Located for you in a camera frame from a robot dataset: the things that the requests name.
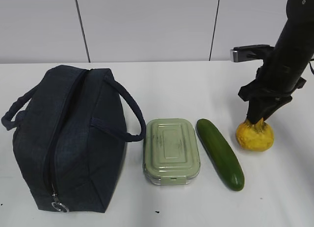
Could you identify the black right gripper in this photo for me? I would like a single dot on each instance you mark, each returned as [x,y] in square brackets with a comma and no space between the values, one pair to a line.
[270,90]

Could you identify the dark blue lunch bag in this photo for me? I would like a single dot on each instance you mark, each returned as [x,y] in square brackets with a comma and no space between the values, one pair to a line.
[70,136]

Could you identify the green cucumber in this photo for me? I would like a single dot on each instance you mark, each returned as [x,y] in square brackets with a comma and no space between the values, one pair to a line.
[221,155]

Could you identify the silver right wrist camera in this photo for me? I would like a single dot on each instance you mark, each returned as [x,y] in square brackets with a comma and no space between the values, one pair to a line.
[249,53]

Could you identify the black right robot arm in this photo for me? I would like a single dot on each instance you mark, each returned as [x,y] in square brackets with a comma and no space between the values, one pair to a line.
[283,64]

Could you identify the green lidded lunch box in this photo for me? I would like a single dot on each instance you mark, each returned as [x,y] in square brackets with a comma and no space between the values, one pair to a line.
[170,153]

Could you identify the yellow squash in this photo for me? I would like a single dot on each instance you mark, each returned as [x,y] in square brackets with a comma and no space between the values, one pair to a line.
[255,137]

